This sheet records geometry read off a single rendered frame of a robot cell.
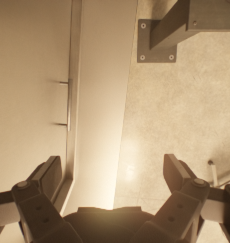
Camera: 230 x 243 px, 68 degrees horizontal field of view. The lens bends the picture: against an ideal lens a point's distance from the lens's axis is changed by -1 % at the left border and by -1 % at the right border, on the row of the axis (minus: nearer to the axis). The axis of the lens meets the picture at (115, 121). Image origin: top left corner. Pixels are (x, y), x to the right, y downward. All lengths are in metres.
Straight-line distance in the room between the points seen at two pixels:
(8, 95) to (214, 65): 1.48
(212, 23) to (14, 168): 0.55
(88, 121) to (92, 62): 0.21
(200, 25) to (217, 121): 1.23
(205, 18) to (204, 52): 1.03
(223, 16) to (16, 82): 0.50
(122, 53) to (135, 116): 0.90
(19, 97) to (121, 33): 0.41
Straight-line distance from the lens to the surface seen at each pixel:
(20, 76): 0.32
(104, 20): 0.63
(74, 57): 0.59
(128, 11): 0.64
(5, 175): 0.31
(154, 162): 1.63
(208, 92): 1.60
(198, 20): 0.55
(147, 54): 1.42
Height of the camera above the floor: 1.40
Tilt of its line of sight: 75 degrees down
